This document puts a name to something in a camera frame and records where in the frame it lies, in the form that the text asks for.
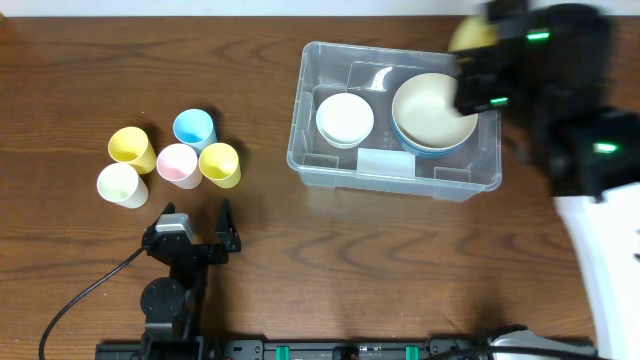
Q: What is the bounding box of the white cup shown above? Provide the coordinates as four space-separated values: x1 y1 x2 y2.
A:
96 163 149 209

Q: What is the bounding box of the pink cup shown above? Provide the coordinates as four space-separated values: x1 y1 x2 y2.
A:
156 143 203 190

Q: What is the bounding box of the yellow cup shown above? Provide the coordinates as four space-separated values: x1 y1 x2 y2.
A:
198 143 241 189
108 126 156 175

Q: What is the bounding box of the black cable left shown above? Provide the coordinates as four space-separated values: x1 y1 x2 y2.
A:
38 245 150 360

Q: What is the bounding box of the white small bowl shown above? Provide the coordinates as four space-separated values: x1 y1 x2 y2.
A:
316 93 374 149

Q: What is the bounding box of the yellow cup right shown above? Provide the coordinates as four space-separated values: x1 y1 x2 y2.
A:
198 143 241 189

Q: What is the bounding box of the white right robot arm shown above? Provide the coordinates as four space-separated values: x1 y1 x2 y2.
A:
450 0 639 359

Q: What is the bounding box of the beige bowl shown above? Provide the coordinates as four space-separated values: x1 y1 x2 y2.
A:
392 73 479 152

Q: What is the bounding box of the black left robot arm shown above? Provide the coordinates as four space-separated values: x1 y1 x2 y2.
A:
140 200 241 340

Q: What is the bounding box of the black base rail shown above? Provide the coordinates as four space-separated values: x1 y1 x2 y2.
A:
94 337 599 360

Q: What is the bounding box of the light blue cup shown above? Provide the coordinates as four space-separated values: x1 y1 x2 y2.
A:
173 109 218 154

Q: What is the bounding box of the yellow small bowl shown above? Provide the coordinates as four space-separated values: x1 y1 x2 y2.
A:
448 15 499 52

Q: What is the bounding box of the yellow cup left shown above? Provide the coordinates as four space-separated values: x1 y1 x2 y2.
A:
108 126 156 175

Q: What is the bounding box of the clear plastic storage bin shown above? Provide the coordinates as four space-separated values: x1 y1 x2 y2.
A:
287 42 502 202

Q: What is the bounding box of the dark blue bowl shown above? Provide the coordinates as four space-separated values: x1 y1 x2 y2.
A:
391 120 462 158

